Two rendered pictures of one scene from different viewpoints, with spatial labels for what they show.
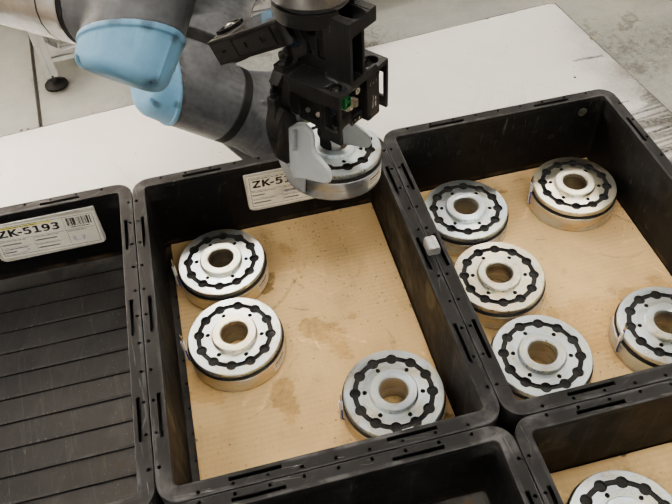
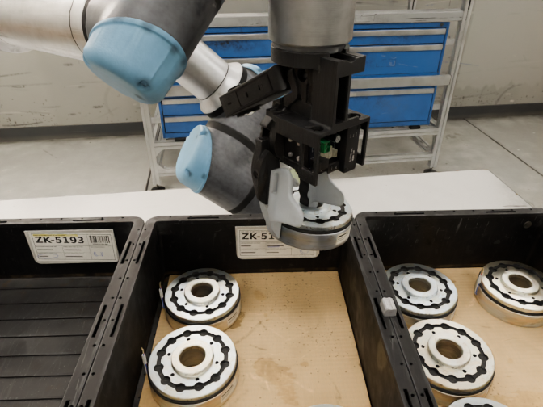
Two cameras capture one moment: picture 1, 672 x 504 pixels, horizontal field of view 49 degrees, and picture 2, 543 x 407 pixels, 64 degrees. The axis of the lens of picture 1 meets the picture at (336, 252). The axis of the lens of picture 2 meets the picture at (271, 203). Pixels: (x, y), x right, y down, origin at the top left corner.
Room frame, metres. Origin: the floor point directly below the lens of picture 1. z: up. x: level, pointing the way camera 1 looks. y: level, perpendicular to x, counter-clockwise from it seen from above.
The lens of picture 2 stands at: (0.14, -0.02, 1.28)
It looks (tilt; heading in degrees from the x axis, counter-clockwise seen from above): 32 degrees down; 8
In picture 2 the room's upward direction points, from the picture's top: straight up
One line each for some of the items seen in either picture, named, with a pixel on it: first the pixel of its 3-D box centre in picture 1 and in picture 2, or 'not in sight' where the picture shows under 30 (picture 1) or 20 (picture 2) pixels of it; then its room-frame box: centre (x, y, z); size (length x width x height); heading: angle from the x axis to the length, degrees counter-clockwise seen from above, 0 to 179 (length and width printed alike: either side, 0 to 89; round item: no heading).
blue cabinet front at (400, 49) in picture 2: not in sight; (376, 79); (2.53, -0.25, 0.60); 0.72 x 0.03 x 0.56; 106
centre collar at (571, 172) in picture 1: (574, 182); (519, 282); (0.64, -0.30, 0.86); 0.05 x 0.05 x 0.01
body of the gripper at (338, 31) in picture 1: (324, 59); (312, 110); (0.55, 0.00, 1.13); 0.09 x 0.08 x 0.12; 48
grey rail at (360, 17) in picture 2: not in sight; (304, 18); (2.45, 0.14, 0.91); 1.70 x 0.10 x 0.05; 106
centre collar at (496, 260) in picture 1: (499, 273); (448, 350); (0.51, -0.18, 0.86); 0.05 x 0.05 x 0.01
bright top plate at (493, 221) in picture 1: (465, 209); (418, 288); (0.62, -0.16, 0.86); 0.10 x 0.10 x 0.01
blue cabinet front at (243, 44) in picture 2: not in sight; (226, 85); (2.32, 0.52, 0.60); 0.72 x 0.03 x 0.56; 106
